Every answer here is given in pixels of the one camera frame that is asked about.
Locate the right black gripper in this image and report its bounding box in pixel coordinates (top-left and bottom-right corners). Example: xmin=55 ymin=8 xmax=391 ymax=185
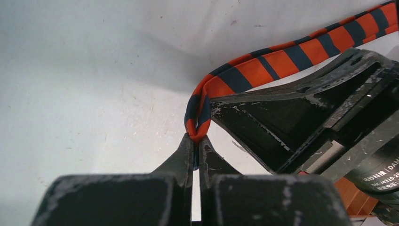
xmin=210 ymin=48 xmax=399 ymax=203

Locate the orange navy striped tie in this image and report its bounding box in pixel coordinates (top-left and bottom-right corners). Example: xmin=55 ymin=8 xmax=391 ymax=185
xmin=184 ymin=0 xmax=398 ymax=143

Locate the brown wooden divided tray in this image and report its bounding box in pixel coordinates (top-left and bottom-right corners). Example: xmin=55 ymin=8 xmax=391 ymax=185
xmin=335 ymin=178 xmax=378 ymax=218

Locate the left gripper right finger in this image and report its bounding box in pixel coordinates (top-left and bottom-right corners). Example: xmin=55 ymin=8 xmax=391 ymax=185
xmin=199 ymin=137 xmax=351 ymax=226

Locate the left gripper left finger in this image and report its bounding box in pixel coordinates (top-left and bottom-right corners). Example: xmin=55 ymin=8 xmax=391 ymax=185
xmin=31 ymin=134 xmax=194 ymax=226

